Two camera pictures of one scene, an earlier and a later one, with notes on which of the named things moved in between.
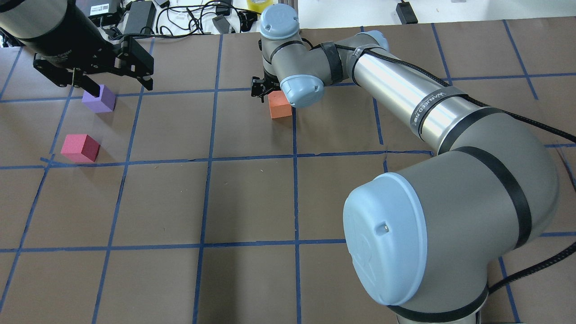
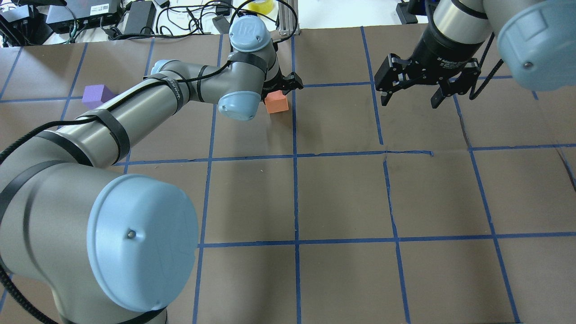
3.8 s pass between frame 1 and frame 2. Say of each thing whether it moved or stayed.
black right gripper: moved
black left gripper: moved
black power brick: stayed
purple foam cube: stayed
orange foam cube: moved
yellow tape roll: stayed
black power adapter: stayed
